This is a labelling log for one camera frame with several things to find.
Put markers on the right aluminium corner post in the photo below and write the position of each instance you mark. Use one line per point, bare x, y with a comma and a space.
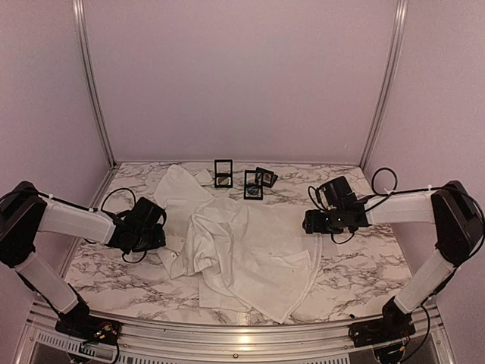
389, 74

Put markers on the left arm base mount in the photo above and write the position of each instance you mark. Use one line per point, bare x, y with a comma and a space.
78, 322

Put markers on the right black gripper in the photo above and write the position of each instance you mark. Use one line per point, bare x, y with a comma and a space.
314, 225

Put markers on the green round brooch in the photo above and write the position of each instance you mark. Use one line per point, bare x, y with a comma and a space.
223, 178

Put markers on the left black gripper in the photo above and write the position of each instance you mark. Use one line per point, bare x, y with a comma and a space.
152, 238

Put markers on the black display frame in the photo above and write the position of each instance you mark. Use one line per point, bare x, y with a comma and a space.
251, 177
262, 172
223, 173

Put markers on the black display frame right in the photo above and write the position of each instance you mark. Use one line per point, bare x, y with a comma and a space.
262, 172

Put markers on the black display frame middle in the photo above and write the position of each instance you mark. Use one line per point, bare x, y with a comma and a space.
251, 177

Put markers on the white button shirt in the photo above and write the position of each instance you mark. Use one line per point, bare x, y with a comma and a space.
250, 255

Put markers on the left aluminium corner post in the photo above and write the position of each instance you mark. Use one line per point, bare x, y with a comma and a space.
89, 74

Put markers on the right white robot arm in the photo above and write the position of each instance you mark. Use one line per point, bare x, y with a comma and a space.
447, 217

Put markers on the aluminium corner post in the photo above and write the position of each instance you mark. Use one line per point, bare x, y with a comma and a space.
89, 74
389, 74

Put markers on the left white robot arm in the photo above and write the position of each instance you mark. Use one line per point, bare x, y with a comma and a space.
30, 217

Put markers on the black display frame left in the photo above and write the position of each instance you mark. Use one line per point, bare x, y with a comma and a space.
223, 173

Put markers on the aluminium front rail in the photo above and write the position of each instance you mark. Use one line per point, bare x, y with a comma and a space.
148, 341

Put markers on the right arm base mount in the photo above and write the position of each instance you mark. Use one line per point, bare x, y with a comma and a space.
393, 325

